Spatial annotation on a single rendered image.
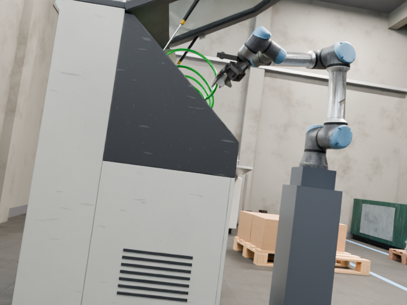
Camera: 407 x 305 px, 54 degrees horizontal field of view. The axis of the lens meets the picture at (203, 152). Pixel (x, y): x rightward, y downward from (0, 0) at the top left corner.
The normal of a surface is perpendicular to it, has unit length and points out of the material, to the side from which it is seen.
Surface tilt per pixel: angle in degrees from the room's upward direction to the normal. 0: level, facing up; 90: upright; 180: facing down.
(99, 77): 90
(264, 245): 90
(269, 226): 90
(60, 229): 90
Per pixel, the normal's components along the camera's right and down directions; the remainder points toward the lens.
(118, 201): 0.08, -0.06
